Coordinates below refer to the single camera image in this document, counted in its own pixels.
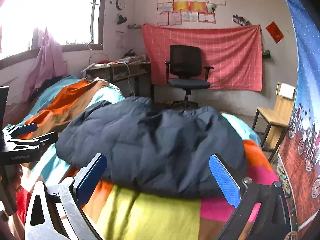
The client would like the dark navy puffer jacket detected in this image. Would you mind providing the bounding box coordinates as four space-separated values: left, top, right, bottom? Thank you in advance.
55 97 247 199

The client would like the person's left hand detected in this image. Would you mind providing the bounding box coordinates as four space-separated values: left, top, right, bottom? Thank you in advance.
11 164 23 193

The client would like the bicycle print blue curtain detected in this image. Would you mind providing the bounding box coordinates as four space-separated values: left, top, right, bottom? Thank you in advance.
278 0 319 233

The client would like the pink hanging garment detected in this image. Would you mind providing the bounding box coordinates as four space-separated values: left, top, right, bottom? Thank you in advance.
22 29 68 102

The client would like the small wooden chair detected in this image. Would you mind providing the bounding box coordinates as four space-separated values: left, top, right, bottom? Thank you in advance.
252 82 296 161

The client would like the wooden desk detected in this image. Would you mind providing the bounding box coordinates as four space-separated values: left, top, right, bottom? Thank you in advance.
80 56 154 99

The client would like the black office chair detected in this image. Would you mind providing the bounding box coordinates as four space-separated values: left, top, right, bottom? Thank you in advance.
165 44 214 109

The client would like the white charging cable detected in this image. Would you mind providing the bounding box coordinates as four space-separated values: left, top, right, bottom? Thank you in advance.
88 52 133 97

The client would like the pink checked wall cloth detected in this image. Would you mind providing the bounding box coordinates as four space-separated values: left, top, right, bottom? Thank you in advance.
142 24 263 92

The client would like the round wall clock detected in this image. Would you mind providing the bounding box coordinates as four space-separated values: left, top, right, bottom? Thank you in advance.
116 0 125 10

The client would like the red paper wall square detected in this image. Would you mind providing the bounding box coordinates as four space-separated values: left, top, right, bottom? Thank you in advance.
265 22 284 44

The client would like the wall certificates poster group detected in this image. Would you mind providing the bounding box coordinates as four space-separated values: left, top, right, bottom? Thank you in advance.
156 0 226 26

